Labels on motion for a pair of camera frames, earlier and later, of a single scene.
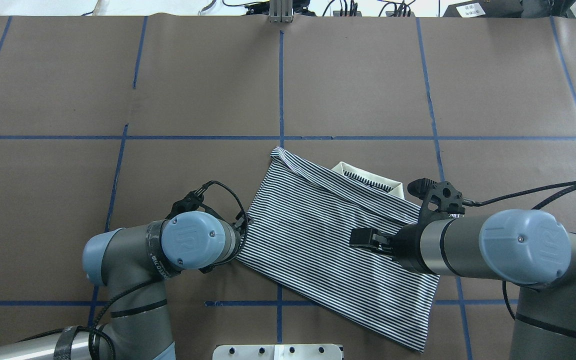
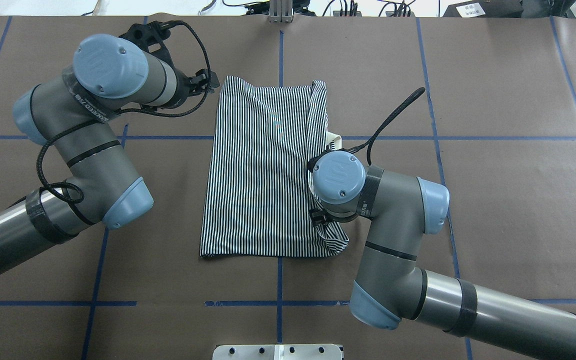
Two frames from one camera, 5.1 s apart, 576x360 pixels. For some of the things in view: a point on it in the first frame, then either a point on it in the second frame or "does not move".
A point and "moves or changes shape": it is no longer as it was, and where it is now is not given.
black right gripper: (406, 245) to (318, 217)
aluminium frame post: (281, 11) does not move
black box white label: (486, 8) does not move
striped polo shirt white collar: (298, 223) moves or changes shape
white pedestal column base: (278, 352) does not move
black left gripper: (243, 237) to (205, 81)
